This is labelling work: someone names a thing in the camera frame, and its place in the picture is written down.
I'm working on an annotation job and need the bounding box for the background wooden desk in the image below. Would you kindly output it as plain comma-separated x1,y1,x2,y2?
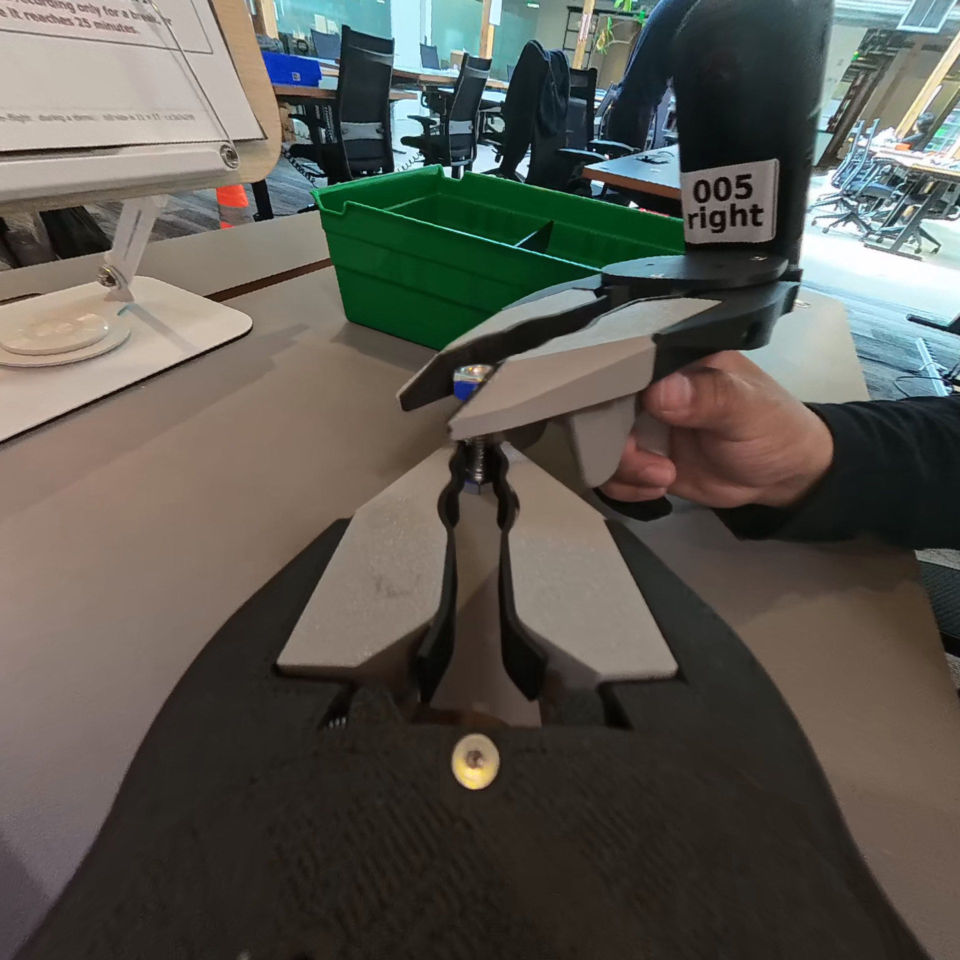
583,146,685,219

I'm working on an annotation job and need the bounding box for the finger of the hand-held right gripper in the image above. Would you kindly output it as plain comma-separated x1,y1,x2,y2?
448,298,723,441
396,281,612,414

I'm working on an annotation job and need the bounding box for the long wooden desk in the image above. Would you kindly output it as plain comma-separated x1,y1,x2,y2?
862,138,960,260

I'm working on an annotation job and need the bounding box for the wooden book stand white base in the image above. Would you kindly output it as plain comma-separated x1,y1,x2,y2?
0,0,285,444

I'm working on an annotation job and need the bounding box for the printed instruction sheet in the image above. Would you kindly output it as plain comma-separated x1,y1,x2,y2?
0,0,267,155

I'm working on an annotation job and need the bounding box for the green plastic bin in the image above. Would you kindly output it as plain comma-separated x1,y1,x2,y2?
311,165,687,352

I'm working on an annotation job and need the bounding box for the black jacket on chair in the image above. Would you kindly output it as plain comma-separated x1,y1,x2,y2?
495,39,575,181

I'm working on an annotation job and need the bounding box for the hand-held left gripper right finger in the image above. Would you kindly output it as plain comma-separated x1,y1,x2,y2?
491,442,681,700

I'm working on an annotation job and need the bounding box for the black office chair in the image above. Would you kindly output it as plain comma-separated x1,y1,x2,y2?
401,51,495,180
288,24,399,185

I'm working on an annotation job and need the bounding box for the person's right hand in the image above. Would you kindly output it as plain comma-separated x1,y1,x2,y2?
600,352,835,519

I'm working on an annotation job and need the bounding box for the dark chair seat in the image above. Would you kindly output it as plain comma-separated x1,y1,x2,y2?
918,551,960,654

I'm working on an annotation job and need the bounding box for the silver hex bolt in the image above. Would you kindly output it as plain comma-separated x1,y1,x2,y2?
450,363,492,477

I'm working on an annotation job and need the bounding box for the small blue storage bin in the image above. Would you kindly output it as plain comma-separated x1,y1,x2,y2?
261,51,322,85

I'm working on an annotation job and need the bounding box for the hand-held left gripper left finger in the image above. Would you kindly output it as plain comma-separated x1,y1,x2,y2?
276,448,462,706

